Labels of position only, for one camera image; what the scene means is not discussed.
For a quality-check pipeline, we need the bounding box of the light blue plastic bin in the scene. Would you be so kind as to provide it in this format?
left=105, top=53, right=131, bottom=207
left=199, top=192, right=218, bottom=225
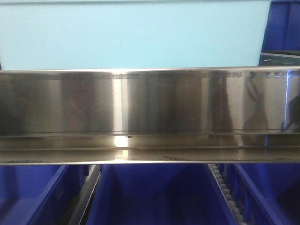
left=0, top=0, right=270, bottom=69

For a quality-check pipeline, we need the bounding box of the dark blue bin lower middle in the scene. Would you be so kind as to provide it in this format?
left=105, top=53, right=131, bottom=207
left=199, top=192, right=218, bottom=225
left=87, top=164, right=237, bottom=225

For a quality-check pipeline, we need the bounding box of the dark blue bin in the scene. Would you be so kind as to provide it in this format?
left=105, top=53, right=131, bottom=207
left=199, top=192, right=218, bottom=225
left=0, top=165, right=89, bottom=225
left=224, top=163, right=300, bottom=225
left=87, top=164, right=237, bottom=225
left=259, top=0, right=300, bottom=67

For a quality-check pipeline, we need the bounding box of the dark blue bin lower right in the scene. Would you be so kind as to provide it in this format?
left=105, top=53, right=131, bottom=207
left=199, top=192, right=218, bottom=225
left=224, top=163, right=300, bottom=225

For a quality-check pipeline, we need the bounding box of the dark blue bin lower left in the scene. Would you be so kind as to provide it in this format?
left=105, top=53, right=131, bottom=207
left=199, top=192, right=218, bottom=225
left=0, top=165, right=89, bottom=225

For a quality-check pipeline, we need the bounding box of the dark blue bin upper right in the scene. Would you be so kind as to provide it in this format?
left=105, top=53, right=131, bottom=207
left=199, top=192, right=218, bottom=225
left=259, top=0, right=300, bottom=67

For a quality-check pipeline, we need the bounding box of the stainless steel shelf front rail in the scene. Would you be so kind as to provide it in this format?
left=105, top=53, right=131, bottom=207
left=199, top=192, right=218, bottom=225
left=0, top=67, right=300, bottom=165

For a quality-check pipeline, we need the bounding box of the steel lane divider rail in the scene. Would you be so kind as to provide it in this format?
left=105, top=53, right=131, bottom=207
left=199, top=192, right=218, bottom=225
left=67, top=165, right=100, bottom=225

